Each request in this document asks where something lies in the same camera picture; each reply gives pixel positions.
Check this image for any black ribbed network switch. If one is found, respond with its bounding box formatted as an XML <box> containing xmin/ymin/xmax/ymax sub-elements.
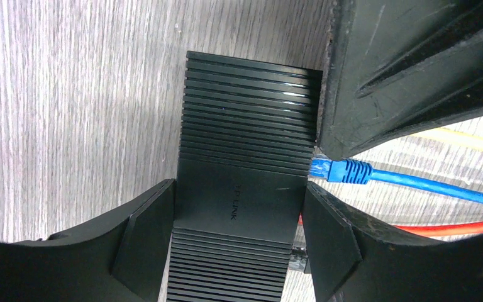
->
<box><xmin>167</xmin><ymin>51</ymin><xmax>322</xmax><ymax>301</ymax></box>

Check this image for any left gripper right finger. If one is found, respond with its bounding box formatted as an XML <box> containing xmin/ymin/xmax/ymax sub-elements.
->
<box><xmin>302</xmin><ymin>182</ymin><xmax>483</xmax><ymax>301</ymax></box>

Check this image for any blue ethernet cable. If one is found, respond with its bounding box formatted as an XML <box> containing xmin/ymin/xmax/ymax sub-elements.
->
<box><xmin>310</xmin><ymin>157</ymin><xmax>483</xmax><ymax>210</ymax></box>

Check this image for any yellow ethernet cable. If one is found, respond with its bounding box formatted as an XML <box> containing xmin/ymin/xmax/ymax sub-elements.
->
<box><xmin>410</xmin><ymin>126</ymin><xmax>483</xmax><ymax>159</ymax></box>

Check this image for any red ethernet cable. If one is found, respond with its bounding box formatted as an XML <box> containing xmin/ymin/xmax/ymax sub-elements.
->
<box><xmin>297</xmin><ymin>215</ymin><xmax>483</xmax><ymax>238</ymax></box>

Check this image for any black ethernet cable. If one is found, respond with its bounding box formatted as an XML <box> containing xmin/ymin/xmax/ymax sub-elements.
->
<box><xmin>287</xmin><ymin>245</ymin><xmax>313</xmax><ymax>274</ymax></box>

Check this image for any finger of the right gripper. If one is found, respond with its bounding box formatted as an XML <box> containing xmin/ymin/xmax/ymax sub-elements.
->
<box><xmin>317</xmin><ymin>1</ymin><xmax>483</xmax><ymax>160</ymax></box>

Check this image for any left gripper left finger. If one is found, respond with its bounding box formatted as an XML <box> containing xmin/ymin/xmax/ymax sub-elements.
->
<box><xmin>0</xmin><ymin>179</ymin><xmax>175</xmax><ymax>301</ymax></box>

